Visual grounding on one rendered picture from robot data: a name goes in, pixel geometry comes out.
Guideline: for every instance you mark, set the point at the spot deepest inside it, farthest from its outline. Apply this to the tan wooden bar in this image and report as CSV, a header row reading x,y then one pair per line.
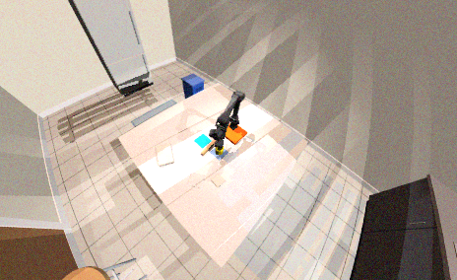
x,y
208,148

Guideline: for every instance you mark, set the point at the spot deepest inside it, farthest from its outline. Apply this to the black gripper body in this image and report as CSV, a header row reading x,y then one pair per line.
x,y
220,143

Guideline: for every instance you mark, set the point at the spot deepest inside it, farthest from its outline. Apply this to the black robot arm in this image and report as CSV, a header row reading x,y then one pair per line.
x,y
223,119

